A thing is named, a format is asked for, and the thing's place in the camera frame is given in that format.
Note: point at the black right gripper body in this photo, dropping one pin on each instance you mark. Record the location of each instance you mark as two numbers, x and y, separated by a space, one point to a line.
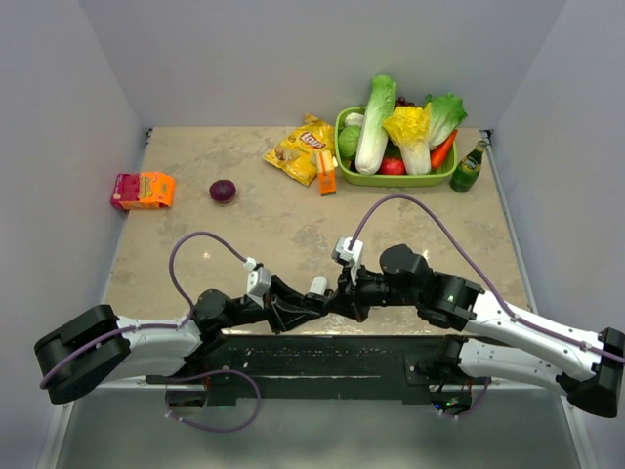
369 290

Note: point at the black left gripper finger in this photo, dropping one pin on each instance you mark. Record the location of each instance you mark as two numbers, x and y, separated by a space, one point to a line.
280 290
286 317

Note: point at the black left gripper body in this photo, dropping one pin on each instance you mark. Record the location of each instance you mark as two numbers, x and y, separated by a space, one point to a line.
247 312

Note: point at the black earbud charging case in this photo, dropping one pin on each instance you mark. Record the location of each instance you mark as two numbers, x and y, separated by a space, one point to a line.
332 305

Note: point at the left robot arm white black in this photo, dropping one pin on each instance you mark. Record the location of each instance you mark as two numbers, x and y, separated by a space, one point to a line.
99 346

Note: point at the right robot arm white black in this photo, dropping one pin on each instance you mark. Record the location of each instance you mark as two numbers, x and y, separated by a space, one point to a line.
502 341

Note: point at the white earbud charging case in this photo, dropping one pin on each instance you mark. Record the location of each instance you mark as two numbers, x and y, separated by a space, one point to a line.
318 286

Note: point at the red onion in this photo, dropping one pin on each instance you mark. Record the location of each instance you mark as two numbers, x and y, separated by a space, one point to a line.
222 191

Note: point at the orange small carton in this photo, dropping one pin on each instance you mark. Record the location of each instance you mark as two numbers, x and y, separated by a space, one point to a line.
326 173

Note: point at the red tomato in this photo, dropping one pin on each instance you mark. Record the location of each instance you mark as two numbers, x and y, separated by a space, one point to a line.
392 166

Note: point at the green plastic basket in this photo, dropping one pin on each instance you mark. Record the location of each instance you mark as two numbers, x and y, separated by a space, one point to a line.
391 181

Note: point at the yellow Lays chips bag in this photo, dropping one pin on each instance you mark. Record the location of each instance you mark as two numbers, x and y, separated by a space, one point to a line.
295 154

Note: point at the green white napa cabbage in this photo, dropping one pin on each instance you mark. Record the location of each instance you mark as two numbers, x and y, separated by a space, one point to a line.
373 137

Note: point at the round green cabbage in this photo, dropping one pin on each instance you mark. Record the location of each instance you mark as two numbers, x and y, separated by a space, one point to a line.
348 141

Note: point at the orange carrot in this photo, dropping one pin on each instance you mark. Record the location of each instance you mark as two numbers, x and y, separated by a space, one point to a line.
439 154

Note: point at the green glass bottle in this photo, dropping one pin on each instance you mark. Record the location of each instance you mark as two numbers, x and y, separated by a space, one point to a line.
468 169

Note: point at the pink orange snack box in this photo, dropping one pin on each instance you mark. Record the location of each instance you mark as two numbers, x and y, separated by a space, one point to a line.
145 190

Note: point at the yellow napa cabbage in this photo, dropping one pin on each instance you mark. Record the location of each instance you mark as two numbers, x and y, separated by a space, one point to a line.
409 129

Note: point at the white cauliflower piece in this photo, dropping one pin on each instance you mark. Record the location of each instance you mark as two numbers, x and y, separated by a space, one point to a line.
354 119

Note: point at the dark grapes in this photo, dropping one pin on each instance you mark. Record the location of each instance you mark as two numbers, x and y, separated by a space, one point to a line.
403 102

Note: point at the green leaf lettuce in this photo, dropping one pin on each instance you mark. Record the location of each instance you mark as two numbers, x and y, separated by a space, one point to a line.
446 114

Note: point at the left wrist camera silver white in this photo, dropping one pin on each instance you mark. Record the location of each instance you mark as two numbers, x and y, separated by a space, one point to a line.
258 282

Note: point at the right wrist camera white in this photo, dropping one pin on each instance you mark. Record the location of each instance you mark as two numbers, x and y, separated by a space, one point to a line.
348 252

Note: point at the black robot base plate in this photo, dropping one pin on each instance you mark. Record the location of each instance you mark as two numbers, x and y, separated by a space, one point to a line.
410 369

